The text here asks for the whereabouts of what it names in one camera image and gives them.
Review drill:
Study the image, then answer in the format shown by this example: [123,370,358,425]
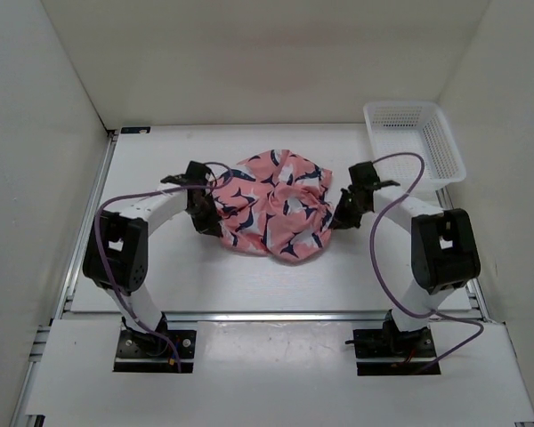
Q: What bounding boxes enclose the pink shark print shorts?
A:
[213,149,334,264]

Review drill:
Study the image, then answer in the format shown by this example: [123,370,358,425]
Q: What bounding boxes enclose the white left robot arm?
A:
[82,161,233,356]

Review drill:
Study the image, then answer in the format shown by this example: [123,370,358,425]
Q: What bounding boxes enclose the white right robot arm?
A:
[330,162,481,356]

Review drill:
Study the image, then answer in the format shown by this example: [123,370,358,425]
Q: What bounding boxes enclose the white perforated plastic basket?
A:
[363,101,466,195]

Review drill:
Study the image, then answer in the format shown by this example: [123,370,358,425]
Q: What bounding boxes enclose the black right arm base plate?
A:
[344,319,441,377]

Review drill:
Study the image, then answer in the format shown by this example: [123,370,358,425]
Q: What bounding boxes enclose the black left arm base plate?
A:
[113,328,197,374]

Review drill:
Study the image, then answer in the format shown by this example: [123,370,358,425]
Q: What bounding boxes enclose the aluminium front frame rail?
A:
[60,308,481,323]

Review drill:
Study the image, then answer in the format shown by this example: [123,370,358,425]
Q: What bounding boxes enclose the aluminium left frame rail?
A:
[9,130,119,426]

